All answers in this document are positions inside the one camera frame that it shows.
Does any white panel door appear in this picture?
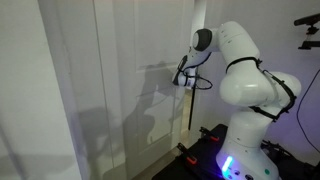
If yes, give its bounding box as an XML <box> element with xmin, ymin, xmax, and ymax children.
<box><xmin>93</xmin><ymin>0</ymin><xmax>198</xmax><ymax>180</ymax></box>

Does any black clamp with orange grip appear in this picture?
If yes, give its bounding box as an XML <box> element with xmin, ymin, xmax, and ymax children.
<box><xmin>176</xmin><ymin>142</ymin><xmax>199</xmax><ymax>166</ymax></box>
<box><xmin>198</xmin><ymin>126</ymin><xmax>221</xmax><ymax>143</ymax></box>

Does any black robot cart platform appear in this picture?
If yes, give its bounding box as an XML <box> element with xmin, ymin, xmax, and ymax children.
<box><xmin>151</xmin><ymin>123</ymin><xmax>320</xmax><ymax>180</ymax></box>

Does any white door frame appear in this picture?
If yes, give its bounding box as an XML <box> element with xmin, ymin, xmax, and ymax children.
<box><xmin>37</xmin><ymin>0</ymin><xmax>116</xmax><ymax>180</ymax></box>

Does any black arm cable harness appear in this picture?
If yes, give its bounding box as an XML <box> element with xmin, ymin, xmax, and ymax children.
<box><xmin>175</xmin><ymin>54</ymin><xmax>298</xmax><ymax>123</ymax></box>

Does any black cable bundle on cart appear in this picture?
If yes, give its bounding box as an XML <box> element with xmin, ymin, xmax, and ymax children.
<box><xmin>261</xmin><ymin>139</ymin><xmax>294</xmax><ymax>158</ymax></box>

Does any thin black hanging cable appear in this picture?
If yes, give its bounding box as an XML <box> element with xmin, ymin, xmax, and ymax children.
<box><xmin>295</xmin><ymin>67</ymin><xmax>320</xmax><ymax>155</ymax></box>

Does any black camera on mount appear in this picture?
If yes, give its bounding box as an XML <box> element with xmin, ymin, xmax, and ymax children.
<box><xmin>293</xmin><ymin>12</ymin><xmax>320</xmax><ymax>51</ymax></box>

